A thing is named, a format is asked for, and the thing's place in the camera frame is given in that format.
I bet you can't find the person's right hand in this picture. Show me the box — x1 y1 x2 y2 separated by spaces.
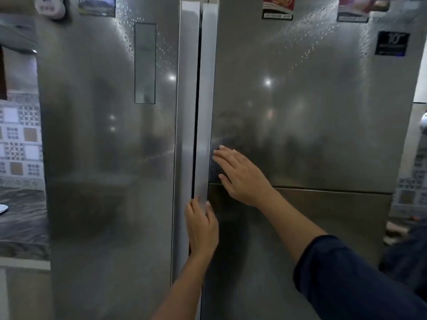
212 144 280 210

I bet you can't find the person's left hand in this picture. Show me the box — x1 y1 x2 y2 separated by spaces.
184 196 220 260

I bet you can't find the silver refrigerator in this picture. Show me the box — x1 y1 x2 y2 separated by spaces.
35 0 427 320

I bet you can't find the person's right forearm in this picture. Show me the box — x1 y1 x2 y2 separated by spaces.
258 191 328 264

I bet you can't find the person's left forearm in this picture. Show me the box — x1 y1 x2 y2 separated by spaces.
150 251 216 320

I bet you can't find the dark blue shirt sleeve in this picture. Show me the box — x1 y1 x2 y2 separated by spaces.
293 235 427 320

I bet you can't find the red and black sticker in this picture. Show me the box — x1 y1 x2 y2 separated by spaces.
262 0 296 21

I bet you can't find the black square sticker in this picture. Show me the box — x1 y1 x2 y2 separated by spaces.
375 31 411 57

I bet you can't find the red and white sticker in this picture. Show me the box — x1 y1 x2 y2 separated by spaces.
337 0 370 24

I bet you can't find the dark landscape picture magnet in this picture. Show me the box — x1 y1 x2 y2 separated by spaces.
77 0 117 18

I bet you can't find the white gadget with buttons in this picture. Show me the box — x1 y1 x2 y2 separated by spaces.
34 0 66 20

